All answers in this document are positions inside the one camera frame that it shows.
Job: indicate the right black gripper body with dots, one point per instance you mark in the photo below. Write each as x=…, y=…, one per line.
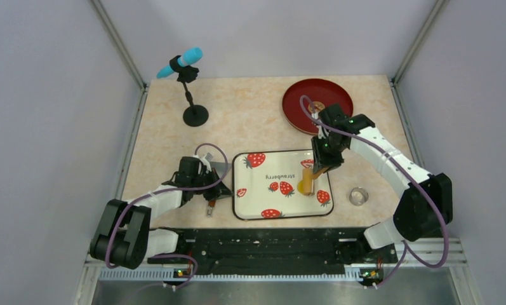
x=327, y=154

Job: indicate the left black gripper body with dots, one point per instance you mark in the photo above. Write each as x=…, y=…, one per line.
x=206, y=178

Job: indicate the wooden roller pin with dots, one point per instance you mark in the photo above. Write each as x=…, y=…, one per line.
x=310, y=174

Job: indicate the metal ring cutter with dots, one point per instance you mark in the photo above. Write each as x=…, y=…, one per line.
x=358, y=196

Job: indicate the strawberry pattern white tray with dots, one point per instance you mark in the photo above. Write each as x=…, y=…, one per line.
x=266, y=186

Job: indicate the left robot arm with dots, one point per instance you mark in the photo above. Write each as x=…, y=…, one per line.
x=122, y=235

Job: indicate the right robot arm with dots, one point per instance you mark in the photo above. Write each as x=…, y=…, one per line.
x=425, y=200

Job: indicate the yellow dough ball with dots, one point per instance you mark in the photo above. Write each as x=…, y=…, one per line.
x=306, y=187

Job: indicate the black microphone stand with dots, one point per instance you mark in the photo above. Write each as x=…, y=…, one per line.
x=195, y=115

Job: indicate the red round tray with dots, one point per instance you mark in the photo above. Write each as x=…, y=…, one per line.
x=322, y=92

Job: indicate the blue microphone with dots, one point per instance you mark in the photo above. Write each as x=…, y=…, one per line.
x=180, y=62

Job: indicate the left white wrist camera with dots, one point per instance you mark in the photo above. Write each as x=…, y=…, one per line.
x=205, y=160

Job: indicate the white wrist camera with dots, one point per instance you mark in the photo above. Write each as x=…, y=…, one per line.
x=320, y=130
x=205, y=160

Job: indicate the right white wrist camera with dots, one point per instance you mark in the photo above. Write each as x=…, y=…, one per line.
x=320, y=130

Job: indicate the metal scraper wooden handle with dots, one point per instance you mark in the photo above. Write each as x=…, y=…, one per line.
x=212, y=202

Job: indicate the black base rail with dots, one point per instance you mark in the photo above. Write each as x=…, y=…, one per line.
x=275, y=251

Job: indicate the aluminium frame bar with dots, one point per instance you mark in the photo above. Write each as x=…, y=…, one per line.
x=169, y=275

